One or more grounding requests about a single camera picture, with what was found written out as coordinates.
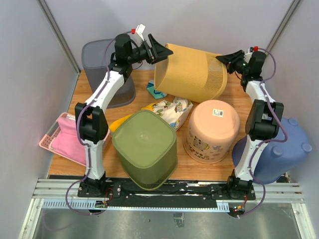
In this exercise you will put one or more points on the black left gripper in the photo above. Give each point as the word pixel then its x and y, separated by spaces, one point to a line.
pixel 156 53

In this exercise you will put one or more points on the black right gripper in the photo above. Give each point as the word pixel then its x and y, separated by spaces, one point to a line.
pixel 231 59

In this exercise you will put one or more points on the yellow slatted waste basket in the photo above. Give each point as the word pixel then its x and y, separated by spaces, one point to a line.
pixel 191 74

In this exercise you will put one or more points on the grey slatted waste basket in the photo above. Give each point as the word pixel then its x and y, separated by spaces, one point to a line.
pixel 95 57

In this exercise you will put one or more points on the peach capybara plastic bucket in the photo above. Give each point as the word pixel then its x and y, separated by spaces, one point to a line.
pixel 212 128

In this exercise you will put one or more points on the green slatted waste basket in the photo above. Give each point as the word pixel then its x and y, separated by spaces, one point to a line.
pixel 146 146

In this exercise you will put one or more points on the blue plastic bucket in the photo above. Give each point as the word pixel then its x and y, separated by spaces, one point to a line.
pixel 279 157

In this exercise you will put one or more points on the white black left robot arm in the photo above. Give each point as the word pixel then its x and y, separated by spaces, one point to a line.
pixel 91 123

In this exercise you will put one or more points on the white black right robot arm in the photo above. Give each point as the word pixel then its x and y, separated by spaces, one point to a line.
pixel 263 122

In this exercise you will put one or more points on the teal white patterned cloth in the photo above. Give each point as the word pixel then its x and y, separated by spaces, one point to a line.
pixel 151 89

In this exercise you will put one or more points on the yellow cloth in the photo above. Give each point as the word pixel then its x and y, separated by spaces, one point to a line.
pixel 113 126

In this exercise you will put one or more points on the white cartoon print cloth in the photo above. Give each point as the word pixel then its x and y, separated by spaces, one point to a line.
pixel 174 113

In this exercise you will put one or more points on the pink cloth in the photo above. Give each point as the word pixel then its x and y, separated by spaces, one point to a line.
pixel 66 143

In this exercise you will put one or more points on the pink plastic basket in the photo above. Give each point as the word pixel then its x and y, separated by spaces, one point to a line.
pixel 51 134

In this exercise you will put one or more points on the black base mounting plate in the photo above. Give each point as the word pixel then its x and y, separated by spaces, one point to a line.
pixel 123 192

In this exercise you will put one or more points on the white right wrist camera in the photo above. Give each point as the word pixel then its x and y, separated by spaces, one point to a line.
pixel 249 53

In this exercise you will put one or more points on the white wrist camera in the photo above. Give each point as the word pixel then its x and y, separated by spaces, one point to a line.
pixel 249 53
pixel 139 34

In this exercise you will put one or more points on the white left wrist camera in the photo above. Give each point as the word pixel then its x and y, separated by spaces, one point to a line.
pixel 139 34

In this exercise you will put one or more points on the aluminium frame rail right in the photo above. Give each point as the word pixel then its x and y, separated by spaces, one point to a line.
pixel 286 45

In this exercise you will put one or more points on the aluminium frame rail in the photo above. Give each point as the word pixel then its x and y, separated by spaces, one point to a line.
pixel 286 45
pixel 58 33

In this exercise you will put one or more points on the aluminium frame rail left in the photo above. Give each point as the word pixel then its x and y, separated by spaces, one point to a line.
pixel 58 33

